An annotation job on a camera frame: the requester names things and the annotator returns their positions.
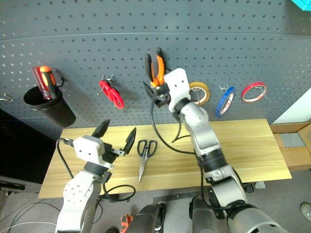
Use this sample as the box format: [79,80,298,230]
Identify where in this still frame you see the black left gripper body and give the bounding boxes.
[103,143,127,166]

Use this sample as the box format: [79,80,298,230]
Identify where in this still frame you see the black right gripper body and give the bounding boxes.
[153,84,171,108]

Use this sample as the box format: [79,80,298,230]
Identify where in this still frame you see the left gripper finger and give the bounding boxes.
[91,119,111,140]
[122,127,138,156]

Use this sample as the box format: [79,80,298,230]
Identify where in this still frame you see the orange black pliers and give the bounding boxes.
[144,47,168,88]

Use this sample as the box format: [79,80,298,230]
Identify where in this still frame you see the metal hook under yellow tape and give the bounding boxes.
[192,87,205,104]

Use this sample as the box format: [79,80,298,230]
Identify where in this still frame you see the yellow tape roll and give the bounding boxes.
[188,82,211,106]

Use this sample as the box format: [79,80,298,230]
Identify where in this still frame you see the blue tape roll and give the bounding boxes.
[215,86,237,119]

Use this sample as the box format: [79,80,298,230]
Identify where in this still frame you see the grey pegboard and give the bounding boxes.
[0,0,311,142]

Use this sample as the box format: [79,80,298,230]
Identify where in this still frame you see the red tape roll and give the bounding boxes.
[241,82,268,104]

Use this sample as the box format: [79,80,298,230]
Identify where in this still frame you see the empty metal pegboard hook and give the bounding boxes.
[0,93,15,103]

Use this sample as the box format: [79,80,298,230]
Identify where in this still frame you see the metal hook under red scissors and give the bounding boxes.
[97,74,115,96]

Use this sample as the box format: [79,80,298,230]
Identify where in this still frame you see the black tool cup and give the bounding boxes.
[23,85,77,129]

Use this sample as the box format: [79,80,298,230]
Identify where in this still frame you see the grey metal bar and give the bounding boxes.
[153,191,203,202]

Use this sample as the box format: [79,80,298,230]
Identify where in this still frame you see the orange black screwdriver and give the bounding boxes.
[39,65,60,100]

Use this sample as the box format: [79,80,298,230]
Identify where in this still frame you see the dark rounded robot shape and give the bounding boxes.
[189,196,219,233]
[134,203,168,233]

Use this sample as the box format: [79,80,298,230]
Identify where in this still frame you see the brown cardboard box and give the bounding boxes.
[270,122,311,172]

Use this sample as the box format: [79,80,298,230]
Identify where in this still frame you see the grey shoe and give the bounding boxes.
[300,201,311,222]

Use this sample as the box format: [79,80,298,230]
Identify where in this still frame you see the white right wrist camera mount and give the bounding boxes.
[163,68,191,113]

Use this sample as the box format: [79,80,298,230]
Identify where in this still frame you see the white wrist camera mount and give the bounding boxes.
[163,68,191,113]
[72,135,115,170]

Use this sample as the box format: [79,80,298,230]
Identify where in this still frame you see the dark blue handled scissors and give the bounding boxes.
[137,139,158,183]

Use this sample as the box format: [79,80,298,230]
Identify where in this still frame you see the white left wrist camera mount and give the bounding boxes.
[72,135,115,170]

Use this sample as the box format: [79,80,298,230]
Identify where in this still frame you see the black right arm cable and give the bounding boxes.
[150,100,243,212]

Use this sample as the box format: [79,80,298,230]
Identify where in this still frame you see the red handled scissors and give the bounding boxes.
[98,80,125,110]

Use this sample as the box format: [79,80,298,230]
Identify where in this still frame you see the orange strap clip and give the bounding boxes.
[120,214,134,231]

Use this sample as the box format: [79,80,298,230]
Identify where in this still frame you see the clear red handled screwdriver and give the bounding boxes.
[31,67,53,100]

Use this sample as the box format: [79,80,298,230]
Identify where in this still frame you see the white floor cable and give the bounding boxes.
[0,221,58,233]

